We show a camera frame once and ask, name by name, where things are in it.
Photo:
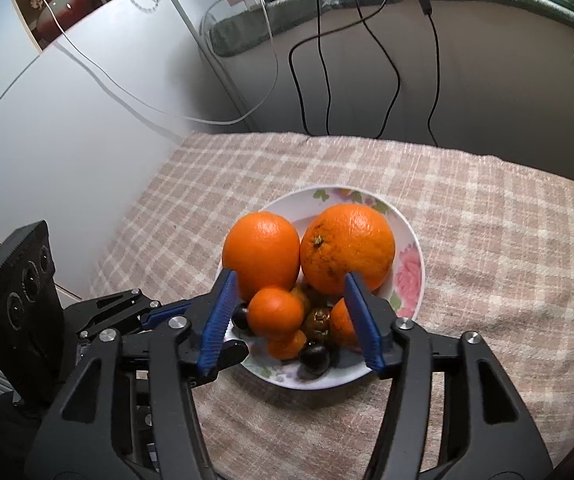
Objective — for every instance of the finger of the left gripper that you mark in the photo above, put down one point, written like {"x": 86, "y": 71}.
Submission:
{"x": 233, "y": 353}
{"x": 126, "y": 312}

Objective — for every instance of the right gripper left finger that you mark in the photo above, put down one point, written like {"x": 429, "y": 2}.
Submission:
{"x": 166, "y": 357}

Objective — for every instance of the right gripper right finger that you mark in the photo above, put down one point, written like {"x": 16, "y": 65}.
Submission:
{"x": 452, "y": 411}

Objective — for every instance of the small orange kumquat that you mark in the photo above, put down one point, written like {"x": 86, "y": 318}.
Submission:
{"x": 287, "y": 348}

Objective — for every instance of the rough orange tangerine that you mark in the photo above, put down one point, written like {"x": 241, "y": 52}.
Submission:
{"x": 274, "y": 313}

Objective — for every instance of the dark round fruit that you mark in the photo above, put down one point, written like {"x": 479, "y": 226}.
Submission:
{"x": 314, "y": 358}
{"x": 240, "y": 319}

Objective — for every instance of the large smooth orange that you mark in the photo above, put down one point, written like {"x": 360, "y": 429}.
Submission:
{"x": 264, "y": 250}

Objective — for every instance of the large dimpled orange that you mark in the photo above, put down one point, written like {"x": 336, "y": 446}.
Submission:
{"x": 347, "y": 238}

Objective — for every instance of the small mandarin with stem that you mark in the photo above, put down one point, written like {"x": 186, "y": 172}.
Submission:
{"x": 341, "y": 327}

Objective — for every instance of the brown small fruit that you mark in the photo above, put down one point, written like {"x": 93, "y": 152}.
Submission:
{"x": 316, "y": 324}

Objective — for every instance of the pink plaid tablecloth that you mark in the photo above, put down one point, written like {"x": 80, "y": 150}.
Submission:
{"x": 498, "y": 243}

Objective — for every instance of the red white vase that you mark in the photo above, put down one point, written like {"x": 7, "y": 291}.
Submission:
{"x": 57, "y": 15}

